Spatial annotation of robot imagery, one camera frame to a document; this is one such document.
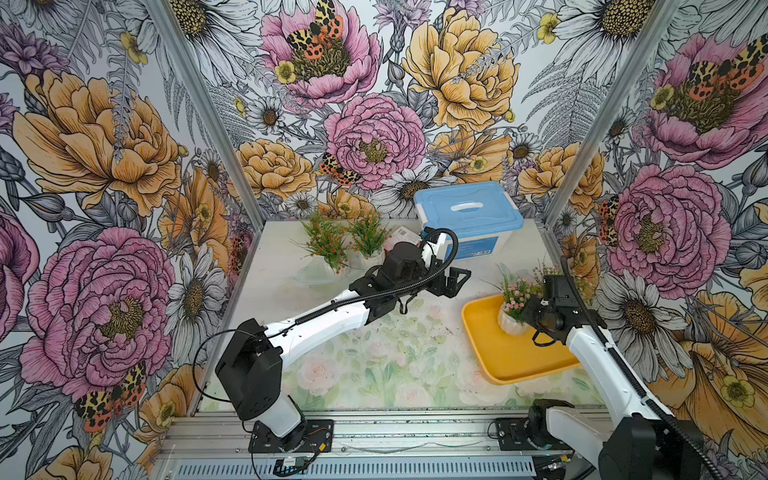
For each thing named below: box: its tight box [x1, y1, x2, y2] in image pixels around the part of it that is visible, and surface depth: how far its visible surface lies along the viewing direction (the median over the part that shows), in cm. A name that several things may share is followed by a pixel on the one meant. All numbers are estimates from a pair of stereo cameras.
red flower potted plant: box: [289, 212, 353, 274], surface depth 99 cm
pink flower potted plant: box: [498, 262, 544, 336], surface depth 81 cm
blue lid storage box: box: [414, 181, 525, 261], surface depth 105 cm
